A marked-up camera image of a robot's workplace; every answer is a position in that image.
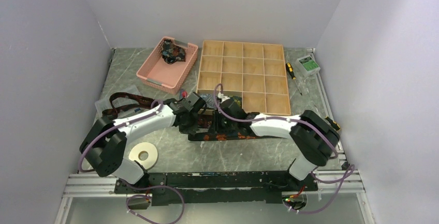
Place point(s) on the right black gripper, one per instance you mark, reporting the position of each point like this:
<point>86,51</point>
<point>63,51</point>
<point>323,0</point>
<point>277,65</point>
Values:
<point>215,127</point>

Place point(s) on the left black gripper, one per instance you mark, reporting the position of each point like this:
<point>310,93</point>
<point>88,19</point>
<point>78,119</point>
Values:
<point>190,130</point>

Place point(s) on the orange floral dark tie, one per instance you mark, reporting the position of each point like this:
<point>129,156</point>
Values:
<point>242,134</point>

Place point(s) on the red patterned dark tie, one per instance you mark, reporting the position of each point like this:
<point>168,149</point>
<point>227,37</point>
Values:
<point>123,102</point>

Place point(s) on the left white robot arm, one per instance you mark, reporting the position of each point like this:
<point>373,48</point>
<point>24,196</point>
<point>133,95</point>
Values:
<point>104,145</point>

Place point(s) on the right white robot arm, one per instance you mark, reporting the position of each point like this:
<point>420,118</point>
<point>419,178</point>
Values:
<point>315,138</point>

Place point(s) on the white tape roll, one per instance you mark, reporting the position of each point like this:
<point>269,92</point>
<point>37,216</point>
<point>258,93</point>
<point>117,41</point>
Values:
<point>144,153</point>

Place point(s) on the rolled grey-blue tie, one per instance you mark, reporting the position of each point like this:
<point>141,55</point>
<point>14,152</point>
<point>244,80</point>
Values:
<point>208,98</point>

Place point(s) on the rolled blue yellow tie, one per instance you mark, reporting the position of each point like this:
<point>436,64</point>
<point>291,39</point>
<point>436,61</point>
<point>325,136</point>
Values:
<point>237,100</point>

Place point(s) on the pink plastic basket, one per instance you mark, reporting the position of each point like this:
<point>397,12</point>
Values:
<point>155,72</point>

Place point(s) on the crumpled floral tie in basket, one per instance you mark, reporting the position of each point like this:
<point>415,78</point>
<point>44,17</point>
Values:
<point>172,53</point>

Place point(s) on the wooden compartment tray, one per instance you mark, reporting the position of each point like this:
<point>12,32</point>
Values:
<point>253,72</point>

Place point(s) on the green white small box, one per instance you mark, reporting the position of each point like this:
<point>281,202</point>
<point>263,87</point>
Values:
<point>307,65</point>

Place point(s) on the small yellow black screwdriver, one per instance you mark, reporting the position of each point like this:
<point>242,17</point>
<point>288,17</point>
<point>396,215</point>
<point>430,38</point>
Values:
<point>333,123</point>

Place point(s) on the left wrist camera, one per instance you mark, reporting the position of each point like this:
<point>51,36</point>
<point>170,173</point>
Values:
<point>183,94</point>

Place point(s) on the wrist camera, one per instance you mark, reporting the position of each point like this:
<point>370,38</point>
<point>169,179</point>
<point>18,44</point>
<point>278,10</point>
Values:
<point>220,97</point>
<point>183,94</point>

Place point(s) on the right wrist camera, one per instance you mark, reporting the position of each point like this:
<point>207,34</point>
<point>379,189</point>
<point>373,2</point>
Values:
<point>220,97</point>

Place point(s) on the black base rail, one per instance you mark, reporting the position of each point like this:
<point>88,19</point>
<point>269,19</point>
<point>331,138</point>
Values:
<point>214,187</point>

